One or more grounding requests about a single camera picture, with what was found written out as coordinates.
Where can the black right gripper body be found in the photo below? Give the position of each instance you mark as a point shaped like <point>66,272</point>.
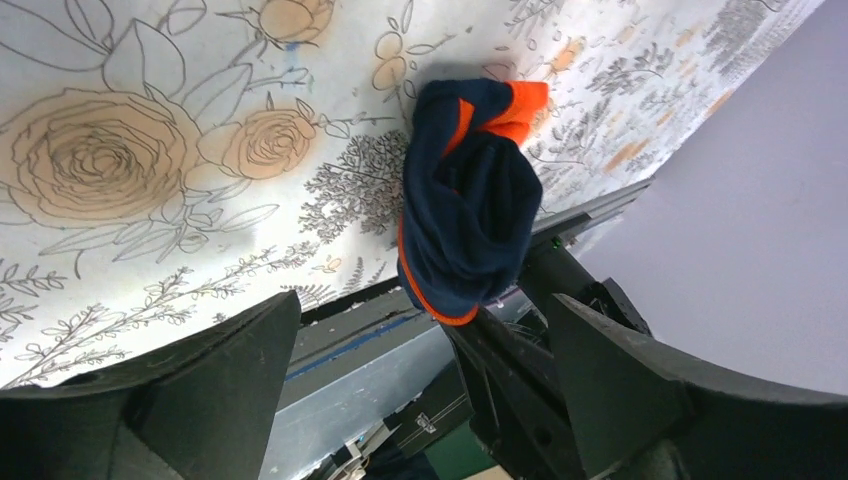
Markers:
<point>510,378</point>

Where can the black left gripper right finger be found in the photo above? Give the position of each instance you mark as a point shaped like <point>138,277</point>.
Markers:
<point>618,406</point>

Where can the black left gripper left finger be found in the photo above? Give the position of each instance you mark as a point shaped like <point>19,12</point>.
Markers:
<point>199,408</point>

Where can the navy orange boxer underwear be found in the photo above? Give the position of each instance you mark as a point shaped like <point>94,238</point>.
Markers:
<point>470,196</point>

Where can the floral table mat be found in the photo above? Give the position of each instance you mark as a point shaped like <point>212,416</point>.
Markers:
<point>168,164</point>

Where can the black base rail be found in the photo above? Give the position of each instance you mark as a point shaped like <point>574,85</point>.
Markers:
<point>384,371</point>

